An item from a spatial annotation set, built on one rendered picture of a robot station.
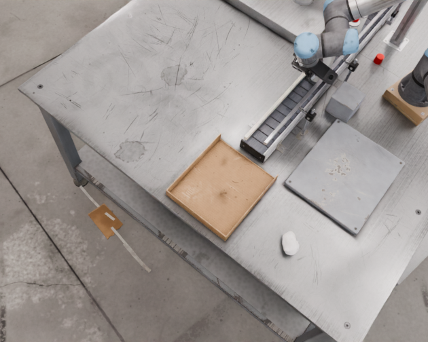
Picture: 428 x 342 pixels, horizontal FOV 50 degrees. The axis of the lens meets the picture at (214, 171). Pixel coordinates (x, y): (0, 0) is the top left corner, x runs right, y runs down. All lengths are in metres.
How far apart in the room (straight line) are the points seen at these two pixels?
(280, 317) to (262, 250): 0.64
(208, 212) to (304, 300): 0.42
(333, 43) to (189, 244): 1.15
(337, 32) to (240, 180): 0.58
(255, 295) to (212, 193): 0.69
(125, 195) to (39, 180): 0.57
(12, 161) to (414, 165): 2.02
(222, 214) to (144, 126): 0.45
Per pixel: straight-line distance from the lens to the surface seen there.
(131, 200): 2.25
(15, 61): 3.13
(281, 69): 1.92
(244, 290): 2.12
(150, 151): 1.66
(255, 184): 1.62
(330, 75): 1.66
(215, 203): 1.57
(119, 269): 2.37
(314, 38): 1.47
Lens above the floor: 2.28
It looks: 63 degrees down
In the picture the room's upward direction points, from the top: 9 degrees clockwise
